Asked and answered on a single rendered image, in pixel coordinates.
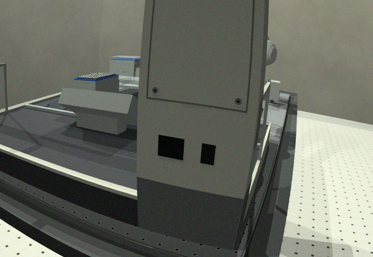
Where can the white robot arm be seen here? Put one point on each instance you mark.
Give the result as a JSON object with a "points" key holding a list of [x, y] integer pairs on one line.
{"points": [[271, 52]]}

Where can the white ready key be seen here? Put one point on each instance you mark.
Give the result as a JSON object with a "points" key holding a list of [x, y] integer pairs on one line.
{"points": [[274, 92]]}

